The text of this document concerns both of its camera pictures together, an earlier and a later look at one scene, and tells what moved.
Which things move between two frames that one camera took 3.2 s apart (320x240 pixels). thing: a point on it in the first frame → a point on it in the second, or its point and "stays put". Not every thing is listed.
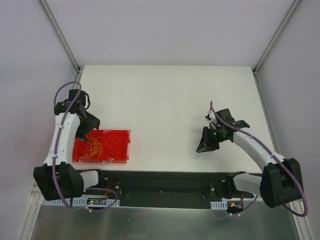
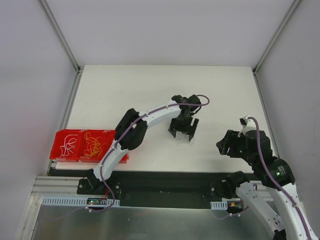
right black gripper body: [208, 139] → [230, 144]
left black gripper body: [88, 124] → [183, 125]
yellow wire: [94, 147] stays put
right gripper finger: [209, 141] → [223, 145]
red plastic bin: [108, 146] stays put
